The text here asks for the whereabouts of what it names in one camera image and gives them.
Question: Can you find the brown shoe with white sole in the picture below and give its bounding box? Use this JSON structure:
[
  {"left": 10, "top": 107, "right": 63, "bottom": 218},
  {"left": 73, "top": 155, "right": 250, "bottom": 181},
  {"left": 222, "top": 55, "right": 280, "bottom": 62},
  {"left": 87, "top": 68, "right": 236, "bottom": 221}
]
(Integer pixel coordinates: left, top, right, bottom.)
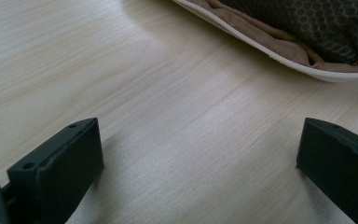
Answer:
[{"left": 172, "top": 0, "right": 358, "bottom": 83}]

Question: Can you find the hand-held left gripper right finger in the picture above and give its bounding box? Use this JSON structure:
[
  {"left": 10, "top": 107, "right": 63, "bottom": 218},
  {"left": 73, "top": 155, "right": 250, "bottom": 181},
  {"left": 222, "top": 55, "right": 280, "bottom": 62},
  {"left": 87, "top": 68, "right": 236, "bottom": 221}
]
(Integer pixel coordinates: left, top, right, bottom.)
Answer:
[{"left": 296, "top": 117, "right": 358, "bottom": 224}]

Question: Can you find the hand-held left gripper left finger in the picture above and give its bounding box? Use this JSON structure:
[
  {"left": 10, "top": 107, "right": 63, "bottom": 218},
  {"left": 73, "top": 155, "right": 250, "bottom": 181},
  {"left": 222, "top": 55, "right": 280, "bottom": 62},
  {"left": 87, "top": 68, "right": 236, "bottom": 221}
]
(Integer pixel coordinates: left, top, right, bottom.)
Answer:
[{"left": 1, "top": 117, "right": 104, "bottom": 224}]

